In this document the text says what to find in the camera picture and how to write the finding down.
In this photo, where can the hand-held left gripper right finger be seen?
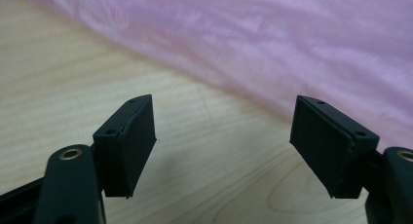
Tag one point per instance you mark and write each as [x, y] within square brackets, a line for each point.
[328, 142]

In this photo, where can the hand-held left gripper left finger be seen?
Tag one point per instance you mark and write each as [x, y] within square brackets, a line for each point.
[130, 146]

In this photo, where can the pink plastic bag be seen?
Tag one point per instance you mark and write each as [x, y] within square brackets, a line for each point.
[259, 39]

